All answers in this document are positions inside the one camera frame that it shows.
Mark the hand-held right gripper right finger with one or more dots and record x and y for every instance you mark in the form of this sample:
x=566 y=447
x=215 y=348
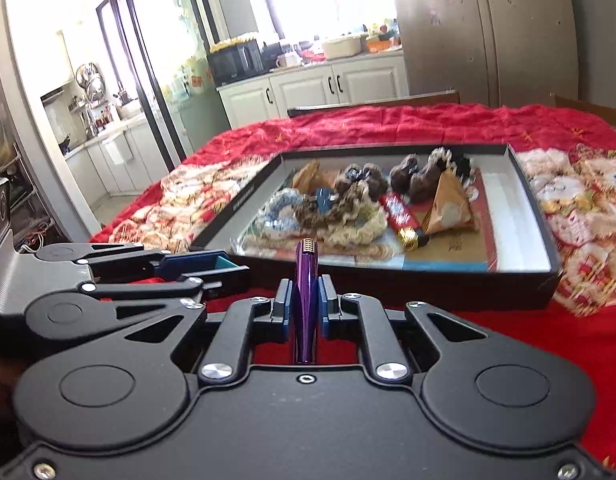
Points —
x=328 y=310

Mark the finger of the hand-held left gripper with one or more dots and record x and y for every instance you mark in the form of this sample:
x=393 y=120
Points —
x=198 y=262
x=148 y=290

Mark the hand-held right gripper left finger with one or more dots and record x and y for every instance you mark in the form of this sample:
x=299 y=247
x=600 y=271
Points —
x=287 y=305

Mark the purple slim case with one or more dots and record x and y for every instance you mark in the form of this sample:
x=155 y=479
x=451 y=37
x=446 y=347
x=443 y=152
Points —
x=306 y=300

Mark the cream knitted scrunchie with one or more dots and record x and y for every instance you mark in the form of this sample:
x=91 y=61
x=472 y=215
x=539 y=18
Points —
x=358 y=232

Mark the light blue knitted scrunchie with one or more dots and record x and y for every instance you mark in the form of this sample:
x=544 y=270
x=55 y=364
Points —
x=278 y=210

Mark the blue hair clip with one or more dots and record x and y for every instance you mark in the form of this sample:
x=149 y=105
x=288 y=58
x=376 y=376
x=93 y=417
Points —
x=325 y=201

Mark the black shallow cardboard box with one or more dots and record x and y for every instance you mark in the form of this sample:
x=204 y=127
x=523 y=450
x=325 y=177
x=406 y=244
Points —
x=437 y=287

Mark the red tube with gold cap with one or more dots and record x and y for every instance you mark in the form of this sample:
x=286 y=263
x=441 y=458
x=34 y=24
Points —
x=400 y=215

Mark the carved wooden comb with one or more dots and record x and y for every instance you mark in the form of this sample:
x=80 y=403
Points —
x=310 y=175

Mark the brown fluffy hair claw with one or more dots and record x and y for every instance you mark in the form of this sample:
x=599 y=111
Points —
x=372 y=172
x=412 y=185

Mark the tan paper pyramid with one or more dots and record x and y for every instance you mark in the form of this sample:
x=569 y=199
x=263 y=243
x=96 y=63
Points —
x=447 y=205

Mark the black white-trimmed scrunchie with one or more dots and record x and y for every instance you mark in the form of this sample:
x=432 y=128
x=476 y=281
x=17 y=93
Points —
x=457 y=160

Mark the white kitchen counter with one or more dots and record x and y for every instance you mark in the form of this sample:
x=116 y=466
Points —
x=138 y=160

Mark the white hanging bin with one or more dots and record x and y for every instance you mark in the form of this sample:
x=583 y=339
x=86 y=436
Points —
x=117 y=149

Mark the black microwave oven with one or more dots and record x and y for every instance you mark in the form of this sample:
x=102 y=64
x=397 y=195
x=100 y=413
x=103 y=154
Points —
x=233 y=62

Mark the white kitchen cabinet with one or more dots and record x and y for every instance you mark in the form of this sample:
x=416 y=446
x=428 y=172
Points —
x=308 y=87

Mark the steel bowls on dish rack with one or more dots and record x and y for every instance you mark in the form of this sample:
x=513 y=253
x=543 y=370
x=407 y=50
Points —
x=93 y=80

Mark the red printed blanket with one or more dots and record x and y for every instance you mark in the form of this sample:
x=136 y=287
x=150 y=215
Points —
x=537 y=350

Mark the white mug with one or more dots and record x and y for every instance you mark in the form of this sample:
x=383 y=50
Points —
x=287 y=60

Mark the yellow cloth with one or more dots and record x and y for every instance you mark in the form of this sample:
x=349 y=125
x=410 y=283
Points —
x=235 y=41

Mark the white plastic tub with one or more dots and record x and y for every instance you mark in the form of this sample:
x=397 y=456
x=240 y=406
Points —
x=343 y=47

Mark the orange box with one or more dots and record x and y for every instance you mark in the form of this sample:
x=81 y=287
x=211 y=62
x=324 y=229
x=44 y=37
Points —
x=383 y=45

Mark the beige double-door refrigerator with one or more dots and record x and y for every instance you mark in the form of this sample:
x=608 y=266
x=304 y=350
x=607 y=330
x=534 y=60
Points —
x=487 y=35

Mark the black sliding door frame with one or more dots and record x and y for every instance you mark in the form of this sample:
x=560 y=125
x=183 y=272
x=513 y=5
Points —
x=149 y=100

